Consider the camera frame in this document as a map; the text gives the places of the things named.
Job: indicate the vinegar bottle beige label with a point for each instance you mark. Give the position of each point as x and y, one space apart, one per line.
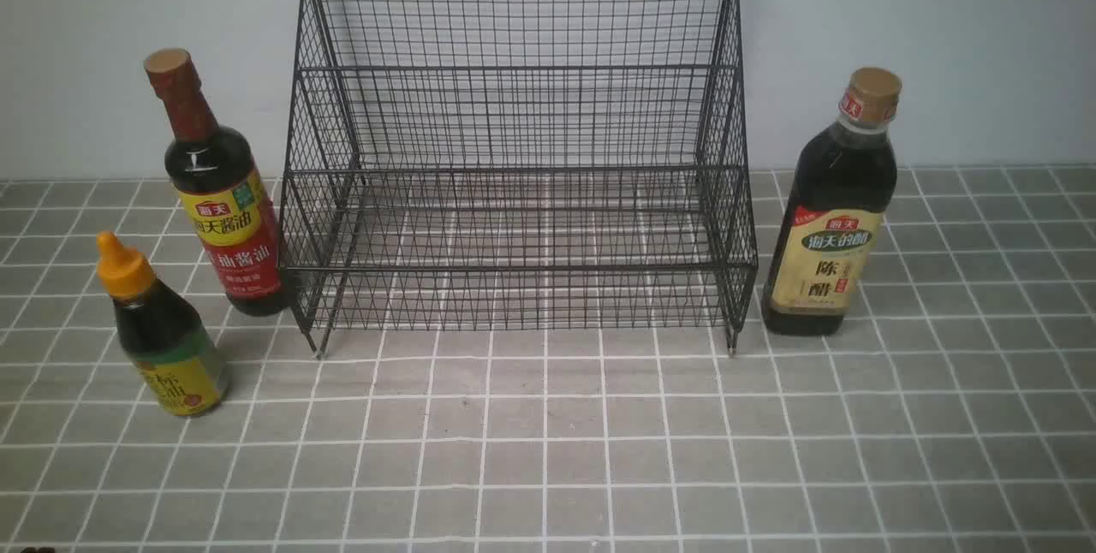
844 181

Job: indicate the soy sauce bottle red label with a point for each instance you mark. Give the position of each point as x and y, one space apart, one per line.
212 169

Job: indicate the small bottle orange cap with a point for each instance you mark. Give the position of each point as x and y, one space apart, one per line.
160 332

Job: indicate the black wire mesh rack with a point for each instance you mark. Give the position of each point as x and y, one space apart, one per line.
517 164

